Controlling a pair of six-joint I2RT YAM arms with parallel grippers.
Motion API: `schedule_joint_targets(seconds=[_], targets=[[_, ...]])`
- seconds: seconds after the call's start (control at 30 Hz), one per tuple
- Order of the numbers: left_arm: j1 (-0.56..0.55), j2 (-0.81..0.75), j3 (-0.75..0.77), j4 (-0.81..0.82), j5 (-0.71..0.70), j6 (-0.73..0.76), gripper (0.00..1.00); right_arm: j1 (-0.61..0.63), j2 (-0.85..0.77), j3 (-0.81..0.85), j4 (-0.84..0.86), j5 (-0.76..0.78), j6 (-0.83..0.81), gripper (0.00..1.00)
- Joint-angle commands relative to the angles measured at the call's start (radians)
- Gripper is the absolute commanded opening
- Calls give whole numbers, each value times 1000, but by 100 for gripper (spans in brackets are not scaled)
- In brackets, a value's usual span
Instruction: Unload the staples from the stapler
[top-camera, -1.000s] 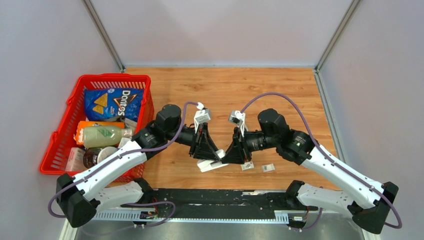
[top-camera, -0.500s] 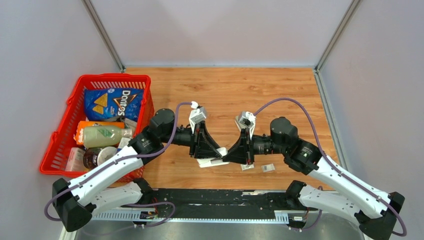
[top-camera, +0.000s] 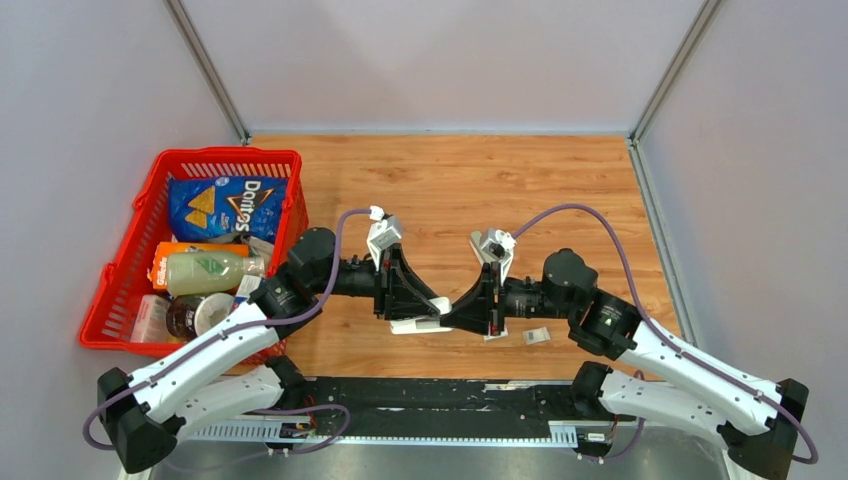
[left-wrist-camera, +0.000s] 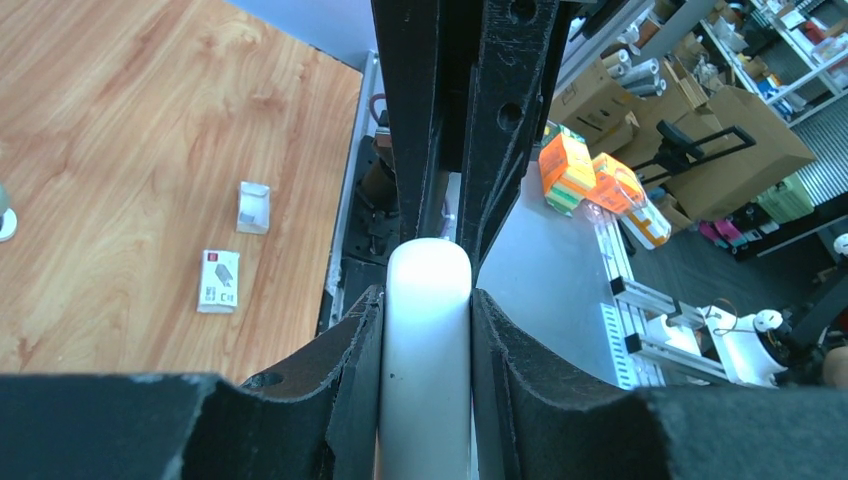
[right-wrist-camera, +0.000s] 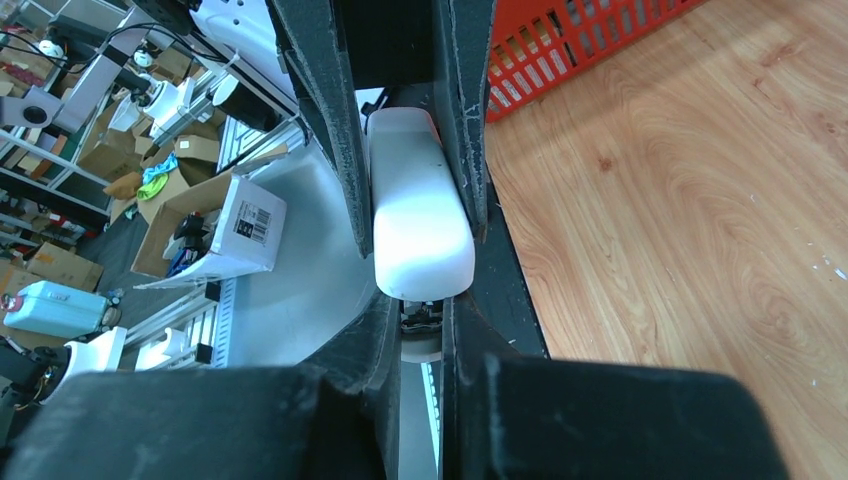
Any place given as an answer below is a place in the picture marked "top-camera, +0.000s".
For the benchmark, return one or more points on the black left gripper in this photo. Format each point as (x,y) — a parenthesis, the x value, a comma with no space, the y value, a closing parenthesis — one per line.
(399,293)

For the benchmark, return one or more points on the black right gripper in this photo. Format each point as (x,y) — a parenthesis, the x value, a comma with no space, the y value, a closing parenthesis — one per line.
(473,312)

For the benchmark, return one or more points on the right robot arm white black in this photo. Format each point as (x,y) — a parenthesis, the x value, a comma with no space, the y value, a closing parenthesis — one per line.
(755,420)

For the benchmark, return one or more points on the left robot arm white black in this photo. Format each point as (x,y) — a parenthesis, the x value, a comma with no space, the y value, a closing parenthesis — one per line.
(265,331)

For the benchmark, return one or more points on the white staple box red label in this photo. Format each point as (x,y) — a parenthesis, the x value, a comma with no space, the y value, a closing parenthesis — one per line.
(503,334)

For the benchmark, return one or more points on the small clear staple box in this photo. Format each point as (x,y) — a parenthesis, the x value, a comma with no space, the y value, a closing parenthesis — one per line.
(535,336)

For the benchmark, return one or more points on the small blue white box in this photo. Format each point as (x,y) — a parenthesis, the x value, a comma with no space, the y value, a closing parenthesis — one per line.
(248,285)

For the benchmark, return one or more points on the dark jar with white lid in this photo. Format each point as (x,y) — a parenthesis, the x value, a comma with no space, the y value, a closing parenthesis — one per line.
(190,316)

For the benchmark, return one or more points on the pale green lotion bottle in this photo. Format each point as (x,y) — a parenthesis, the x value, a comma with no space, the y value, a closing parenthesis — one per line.
(200,272)

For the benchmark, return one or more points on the blue Doritos chip bag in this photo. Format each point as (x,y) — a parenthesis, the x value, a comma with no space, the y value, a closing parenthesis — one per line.
(212,208)

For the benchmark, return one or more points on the orange Gillette package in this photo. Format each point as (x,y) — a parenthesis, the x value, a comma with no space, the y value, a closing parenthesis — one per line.
(165,249)

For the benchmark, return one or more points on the clear pink plastic package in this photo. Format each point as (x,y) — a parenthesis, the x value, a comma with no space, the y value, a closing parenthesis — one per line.
(150,320)

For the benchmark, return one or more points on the red plastic shopping basket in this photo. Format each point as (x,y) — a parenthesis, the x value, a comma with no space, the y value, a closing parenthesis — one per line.
(111,316)

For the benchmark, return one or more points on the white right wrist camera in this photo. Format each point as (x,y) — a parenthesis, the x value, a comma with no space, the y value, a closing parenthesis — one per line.
(494,245)

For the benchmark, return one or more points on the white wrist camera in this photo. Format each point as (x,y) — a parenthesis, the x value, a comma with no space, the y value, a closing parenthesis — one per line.
(494,245)
(385,230)

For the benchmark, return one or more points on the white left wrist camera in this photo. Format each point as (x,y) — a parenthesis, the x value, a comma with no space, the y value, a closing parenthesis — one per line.
(385,230)

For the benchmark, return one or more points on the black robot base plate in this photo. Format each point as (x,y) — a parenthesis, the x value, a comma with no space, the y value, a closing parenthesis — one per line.
(440,408)

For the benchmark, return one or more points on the aluminium frame rail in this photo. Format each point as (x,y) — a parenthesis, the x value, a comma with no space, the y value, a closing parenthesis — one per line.
(327,408)

